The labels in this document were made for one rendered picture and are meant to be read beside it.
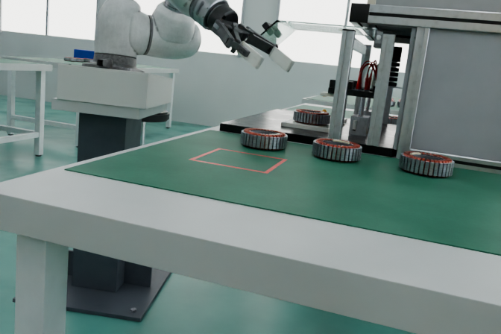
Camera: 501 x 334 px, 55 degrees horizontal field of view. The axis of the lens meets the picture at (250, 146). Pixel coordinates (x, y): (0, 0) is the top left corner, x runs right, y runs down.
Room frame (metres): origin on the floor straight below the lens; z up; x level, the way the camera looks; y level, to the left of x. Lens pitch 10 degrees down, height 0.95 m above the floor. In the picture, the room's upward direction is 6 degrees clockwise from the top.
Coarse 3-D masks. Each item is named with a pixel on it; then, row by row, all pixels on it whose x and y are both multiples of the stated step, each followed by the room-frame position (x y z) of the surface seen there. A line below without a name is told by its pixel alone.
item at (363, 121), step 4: (352, 116) 1.41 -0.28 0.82; (356, 116) 1.40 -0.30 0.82; (360, 116) 1.41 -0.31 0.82; (364, 116) 1.42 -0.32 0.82; (368, 116) 1.44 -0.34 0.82; (352, 120) 1.41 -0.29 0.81; (356, 120) 1.40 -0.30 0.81; (360, 120) 1.40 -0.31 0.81; (364, 120) 1.40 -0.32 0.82; (368, 120) 1.42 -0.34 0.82; (352, 124) 1.40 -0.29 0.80; (360, 124) 1.40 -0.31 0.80; (364, 124) 1.40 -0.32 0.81; (368, 124) 1.44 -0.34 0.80; (352, 128) 1.40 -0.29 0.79; (356, 128) 1.40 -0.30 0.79; (360, 128) 1.40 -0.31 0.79; (364, 128) 1.39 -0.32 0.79; (352, 132) 1.40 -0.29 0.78; (356, 132) 1.40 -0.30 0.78; (360, 132) 1.40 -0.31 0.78; (364, 132) 1.39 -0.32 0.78
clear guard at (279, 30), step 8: (272, 24) 1.36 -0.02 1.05; (280, 24) 1.40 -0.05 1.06; (288, 24) 1.39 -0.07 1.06; (296, 24) 1.36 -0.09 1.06; (304, 24) 1.33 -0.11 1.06; (312, 24) 1.32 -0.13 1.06; (320, 24) 1.32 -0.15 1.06; (328, 24) 1.31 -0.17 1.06; (264, 32) 1.36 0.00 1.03; (272, 32) 1.41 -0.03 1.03; (280, 32) 1.48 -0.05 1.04; (288, 32) 1.54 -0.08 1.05; (328, 32) 1.54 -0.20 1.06; (336, 32) 1.50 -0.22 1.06; (360, 32) 1.41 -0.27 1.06; (368, 32) 1.38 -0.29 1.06; (376, 32) 1.35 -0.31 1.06; (272, 40) 1.49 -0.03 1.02; (280, 40) 1.56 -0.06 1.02
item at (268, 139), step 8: (248, 128) 1.17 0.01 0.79; (256, 128) 1.19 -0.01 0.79; (248, 136) 1.11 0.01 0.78; (256, 136) 1.10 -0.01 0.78; (264, 136) 1.10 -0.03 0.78; (272, 136) 1.11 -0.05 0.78; (280, 136) 1.12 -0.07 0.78; (248, 144) 1.11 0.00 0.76; (256, 144) 1.10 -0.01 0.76; (264, 144) 1.11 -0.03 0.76; (272, 144) 1.11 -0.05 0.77; (280, 144) 1.11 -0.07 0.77
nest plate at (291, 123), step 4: (288, 120) 1.49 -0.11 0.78; (292, 120) 1.50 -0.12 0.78; (284, 124) 1.42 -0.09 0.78; (288, 124) 1.42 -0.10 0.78; (292, 124) 1.42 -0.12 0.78; (296, 124) 1.41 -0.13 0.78; (300, 124) 1.42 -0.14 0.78; (304, 124) 1.43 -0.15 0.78; (300, 128) 1.41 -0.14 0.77; (304, 128) 1.41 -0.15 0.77; (308, 128) 1.40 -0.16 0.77; (312, 128) 1.40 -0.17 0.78; (316, 128) 1.40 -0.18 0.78; (320, 128) 1.39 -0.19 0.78; (324, 128) 1.39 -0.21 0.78; (328, 128) 1.39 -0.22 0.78; (328, 132) 1.39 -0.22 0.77
